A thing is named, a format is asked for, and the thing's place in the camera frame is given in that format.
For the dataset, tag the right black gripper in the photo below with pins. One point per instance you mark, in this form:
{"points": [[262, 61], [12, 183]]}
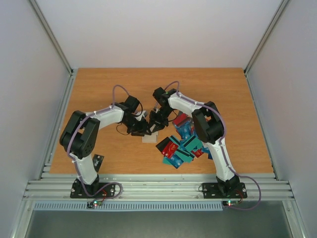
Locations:
{"points": [[158, 120]]}

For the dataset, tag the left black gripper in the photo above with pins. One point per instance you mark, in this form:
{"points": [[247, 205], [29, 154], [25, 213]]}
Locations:
{"points": [[142, 130]]}

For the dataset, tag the beige card holder wallet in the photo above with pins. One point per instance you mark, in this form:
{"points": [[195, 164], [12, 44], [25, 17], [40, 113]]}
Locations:
{"points": [[150, 138]]}

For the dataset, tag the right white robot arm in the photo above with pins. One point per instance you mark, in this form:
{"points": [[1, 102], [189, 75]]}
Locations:
{"points": [[208, 124]]}

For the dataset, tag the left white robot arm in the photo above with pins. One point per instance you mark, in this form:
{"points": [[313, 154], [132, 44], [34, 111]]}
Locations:
{"points": [[79, 138]]}

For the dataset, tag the black card under red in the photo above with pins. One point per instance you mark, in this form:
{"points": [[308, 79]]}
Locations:
{"points": [[163, 144]]}

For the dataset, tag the red VIP card left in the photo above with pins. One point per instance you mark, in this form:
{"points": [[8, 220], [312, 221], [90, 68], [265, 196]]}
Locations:
{"points": [[169, 149]]}

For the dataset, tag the red card top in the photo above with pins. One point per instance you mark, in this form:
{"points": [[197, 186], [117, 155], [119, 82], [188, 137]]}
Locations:
{"points": [[181, 119]]}

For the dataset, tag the blue card centre top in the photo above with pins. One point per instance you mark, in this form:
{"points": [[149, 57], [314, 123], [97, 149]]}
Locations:
{"points": [[184, 131]]}

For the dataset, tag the lone black VIP card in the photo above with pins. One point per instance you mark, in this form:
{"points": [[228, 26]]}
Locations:
{"points": [[97, 161]]}

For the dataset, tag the left small circuit board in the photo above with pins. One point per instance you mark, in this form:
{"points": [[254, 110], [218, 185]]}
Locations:
{"points": [[94, 204]]}

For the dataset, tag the small circuit board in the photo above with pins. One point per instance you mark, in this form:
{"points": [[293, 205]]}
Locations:
{"points": [[230, 203], [94, 204]]}

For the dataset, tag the right small circuit board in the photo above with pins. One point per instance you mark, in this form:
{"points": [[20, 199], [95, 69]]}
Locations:
{"points": [[230, 203]]}

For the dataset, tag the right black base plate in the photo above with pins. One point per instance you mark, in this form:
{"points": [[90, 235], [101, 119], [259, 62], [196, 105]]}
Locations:
{"points": [[210, 190]]}

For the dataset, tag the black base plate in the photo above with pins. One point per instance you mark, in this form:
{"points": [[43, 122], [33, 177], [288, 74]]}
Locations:
{"points": [[210, 190], [96, 190]]}

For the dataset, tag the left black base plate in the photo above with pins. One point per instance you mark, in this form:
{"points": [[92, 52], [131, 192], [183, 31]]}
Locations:
{"points": [[96, 190]]}

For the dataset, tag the grey slotted cable duct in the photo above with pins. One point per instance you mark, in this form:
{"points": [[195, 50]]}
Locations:
{"points": [[129, 206]]}

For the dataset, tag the left aluminium frame post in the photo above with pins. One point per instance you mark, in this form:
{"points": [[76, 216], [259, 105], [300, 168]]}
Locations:
{"points": [[44, 23]]}

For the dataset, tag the aluminium frame post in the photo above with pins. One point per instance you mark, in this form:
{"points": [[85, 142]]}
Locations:
{"points": [[267, 33], [44, 23]]}

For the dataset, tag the right aluminium frame post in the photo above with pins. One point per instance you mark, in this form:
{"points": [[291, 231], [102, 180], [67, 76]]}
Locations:
{"points": [[267, 33]]}

